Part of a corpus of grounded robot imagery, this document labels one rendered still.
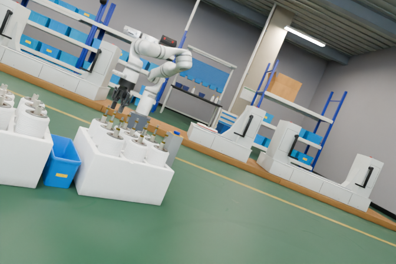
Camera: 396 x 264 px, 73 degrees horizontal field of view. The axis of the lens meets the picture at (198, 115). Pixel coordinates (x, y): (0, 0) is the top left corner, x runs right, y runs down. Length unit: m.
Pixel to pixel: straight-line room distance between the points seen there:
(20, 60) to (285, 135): 3.40
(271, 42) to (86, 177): 7.32
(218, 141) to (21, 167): 2.63
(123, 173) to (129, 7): 9.30
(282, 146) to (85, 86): 2.61
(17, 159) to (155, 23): 9.17
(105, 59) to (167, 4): 6.90
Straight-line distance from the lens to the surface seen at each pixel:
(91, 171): 1.17
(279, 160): 3.78
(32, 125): 1.12
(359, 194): 4.47
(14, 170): 1.14
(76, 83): 3.55
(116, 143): 1.18
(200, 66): 7.39
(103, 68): 3.54
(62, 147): 1.47
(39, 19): 6.82
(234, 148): 3.50
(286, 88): 6.57
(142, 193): 1.30
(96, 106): 3.40
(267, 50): 8.02
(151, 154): 1.29
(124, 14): 10.26
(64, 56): 6.52
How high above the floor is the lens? 0.51
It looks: 2 degrees down
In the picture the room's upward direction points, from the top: 23 degrees clockwise
